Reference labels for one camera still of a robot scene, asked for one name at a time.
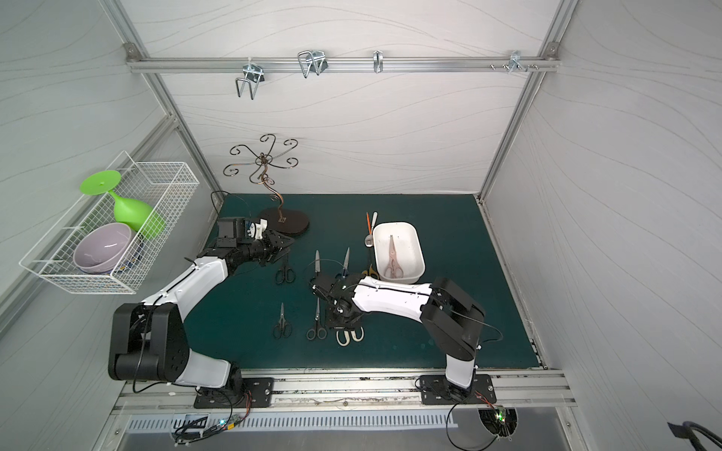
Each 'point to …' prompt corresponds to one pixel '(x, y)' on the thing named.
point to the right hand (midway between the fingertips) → (333, 327)
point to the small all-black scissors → (285, 272)
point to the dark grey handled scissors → (283, 328)
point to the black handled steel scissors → (318, 262)
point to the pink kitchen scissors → (393, 269)
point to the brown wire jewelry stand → (291, 222)
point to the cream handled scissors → (343, 337)
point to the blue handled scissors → (346, 262)
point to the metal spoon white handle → (368, 240)
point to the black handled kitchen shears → (318, 331)
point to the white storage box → (399, 253)
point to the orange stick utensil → (368, 220)
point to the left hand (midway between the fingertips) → (293, 243)
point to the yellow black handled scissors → (370, 272)
